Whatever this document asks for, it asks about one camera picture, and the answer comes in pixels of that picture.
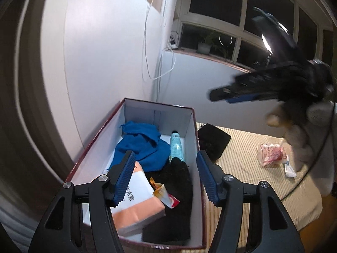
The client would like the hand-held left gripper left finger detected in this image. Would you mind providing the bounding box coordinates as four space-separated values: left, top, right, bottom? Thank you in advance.
28 150 137 253

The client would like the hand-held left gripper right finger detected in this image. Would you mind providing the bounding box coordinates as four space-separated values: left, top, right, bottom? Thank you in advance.
196 150 306 253

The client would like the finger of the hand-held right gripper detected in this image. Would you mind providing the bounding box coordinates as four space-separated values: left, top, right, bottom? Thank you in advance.
210 62 303 104
251 5 303 66

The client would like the orange tissue pack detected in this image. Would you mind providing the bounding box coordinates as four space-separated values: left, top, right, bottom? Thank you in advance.
109 162 166 238

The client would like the blue cloth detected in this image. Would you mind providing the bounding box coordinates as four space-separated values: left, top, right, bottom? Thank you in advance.
107 121 171 173

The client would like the orange and red snack packet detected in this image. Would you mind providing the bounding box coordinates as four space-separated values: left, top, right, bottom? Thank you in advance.
150 177 181 209

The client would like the black cloth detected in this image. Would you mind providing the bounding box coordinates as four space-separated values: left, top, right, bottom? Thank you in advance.
142 159 194 243

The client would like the small pale blue bottle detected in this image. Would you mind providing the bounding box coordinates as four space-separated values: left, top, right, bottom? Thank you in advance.
169 131 187 164

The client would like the brown storage box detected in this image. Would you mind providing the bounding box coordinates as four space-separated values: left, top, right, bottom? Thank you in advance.
63 97 207 251

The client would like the person's right hand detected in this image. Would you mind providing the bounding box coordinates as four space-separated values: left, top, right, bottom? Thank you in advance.
265 103 293 127

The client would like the black pouch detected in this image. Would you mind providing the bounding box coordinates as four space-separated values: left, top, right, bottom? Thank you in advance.
197 123 232 162

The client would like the striped bed sheet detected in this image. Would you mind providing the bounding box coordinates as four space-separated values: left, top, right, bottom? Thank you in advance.
193 122 323 253

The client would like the wooden window sill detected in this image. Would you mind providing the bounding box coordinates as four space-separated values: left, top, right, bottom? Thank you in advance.
163 47 257 74

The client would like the potted plant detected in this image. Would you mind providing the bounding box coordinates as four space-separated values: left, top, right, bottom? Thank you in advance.
197 30 227 56

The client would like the red snack in clear bag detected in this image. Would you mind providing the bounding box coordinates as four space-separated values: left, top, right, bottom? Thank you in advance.
257 143 287 168

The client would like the white framed window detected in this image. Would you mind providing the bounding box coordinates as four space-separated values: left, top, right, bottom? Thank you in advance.
174 0 337 71

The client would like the small white packet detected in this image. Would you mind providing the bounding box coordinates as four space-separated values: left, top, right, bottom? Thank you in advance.
284 155 297 178

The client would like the ring light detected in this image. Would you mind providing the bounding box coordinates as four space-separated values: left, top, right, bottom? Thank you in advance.
261 32 275 56

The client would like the white hanging cable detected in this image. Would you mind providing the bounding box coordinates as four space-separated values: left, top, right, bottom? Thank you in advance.
141 0 177 81

